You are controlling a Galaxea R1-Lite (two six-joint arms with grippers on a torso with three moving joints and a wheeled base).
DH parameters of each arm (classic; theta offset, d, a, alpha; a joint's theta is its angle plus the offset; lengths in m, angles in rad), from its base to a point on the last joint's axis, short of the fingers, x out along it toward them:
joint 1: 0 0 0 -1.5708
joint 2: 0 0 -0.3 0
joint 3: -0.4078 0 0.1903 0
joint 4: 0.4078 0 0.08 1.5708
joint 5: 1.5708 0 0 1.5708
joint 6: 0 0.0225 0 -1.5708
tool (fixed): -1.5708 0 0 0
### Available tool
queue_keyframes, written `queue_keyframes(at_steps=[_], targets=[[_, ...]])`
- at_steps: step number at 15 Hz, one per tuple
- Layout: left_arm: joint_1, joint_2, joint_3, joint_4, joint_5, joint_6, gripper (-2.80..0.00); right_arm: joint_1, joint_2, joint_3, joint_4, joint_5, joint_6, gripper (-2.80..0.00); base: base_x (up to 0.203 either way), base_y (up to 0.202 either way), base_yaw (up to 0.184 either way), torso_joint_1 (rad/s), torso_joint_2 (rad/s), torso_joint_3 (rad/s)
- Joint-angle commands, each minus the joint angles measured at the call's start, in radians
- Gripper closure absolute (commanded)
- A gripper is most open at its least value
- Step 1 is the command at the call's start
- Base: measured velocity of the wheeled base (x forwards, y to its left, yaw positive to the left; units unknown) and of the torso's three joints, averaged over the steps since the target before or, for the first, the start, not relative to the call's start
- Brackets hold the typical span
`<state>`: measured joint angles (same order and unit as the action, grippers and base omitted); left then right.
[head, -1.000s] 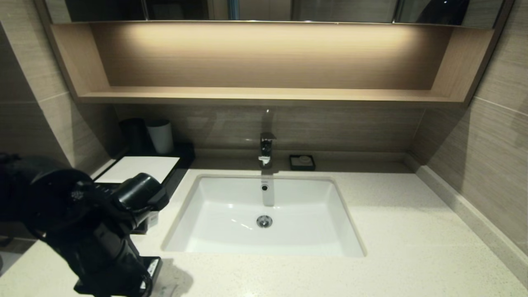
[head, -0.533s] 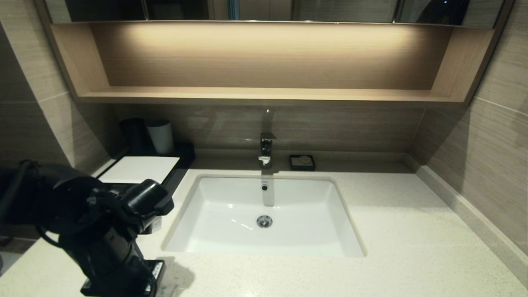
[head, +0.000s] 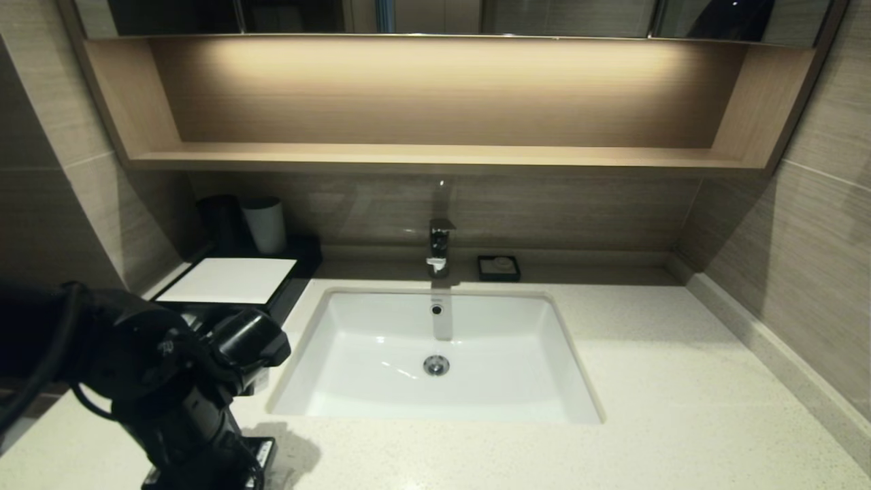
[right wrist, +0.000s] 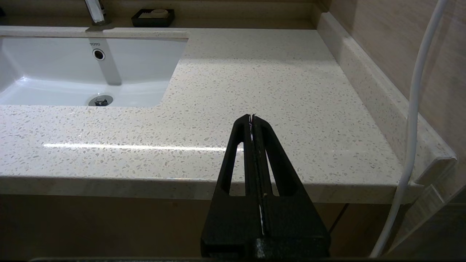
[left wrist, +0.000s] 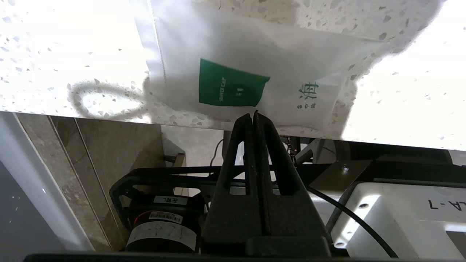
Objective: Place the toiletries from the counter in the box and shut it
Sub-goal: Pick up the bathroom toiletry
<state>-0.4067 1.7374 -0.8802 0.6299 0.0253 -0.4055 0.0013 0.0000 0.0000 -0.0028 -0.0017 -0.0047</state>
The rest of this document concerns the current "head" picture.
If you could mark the wooden wall shelf niche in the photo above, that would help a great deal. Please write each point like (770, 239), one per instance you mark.
(442, 156)

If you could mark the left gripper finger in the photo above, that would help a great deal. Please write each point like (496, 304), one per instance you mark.
(264, 454)

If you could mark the black cup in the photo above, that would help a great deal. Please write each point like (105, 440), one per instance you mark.
(219, 218)

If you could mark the chrome faucet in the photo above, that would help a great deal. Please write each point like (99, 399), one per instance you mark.
(440, 245)

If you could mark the chrome sink drain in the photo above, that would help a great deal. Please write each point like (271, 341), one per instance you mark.
(436, 365)

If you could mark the black amenity drawer box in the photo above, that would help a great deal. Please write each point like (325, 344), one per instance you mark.
(303, 269)

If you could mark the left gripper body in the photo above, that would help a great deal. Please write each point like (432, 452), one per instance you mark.
(190, 435)

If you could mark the mirror cabinet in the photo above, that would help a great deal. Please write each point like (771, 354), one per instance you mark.
(544, 17)

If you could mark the black soap dish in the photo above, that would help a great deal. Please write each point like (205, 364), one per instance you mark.
(484, 272)

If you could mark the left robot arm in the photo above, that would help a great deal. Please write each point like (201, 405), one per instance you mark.
(136, 347)

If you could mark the white sink basin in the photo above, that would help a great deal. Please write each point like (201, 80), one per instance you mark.
(503, 367)

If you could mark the round soap bar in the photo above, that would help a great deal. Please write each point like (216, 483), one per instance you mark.
(503, 263)

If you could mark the grey plastic cup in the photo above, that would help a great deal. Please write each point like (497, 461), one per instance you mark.
(267, 228)

